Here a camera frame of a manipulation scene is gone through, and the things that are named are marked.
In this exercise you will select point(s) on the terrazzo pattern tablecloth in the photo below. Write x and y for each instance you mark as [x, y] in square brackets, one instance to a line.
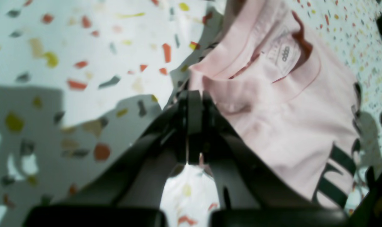
[81, 79]

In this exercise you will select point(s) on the pink T-shirt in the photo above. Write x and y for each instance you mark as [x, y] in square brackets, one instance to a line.
[287, 95]

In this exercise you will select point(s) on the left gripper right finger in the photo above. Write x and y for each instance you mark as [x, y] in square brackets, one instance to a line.
[250, 194]

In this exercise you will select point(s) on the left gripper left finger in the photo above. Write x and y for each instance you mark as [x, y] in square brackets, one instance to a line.
[129, 192]

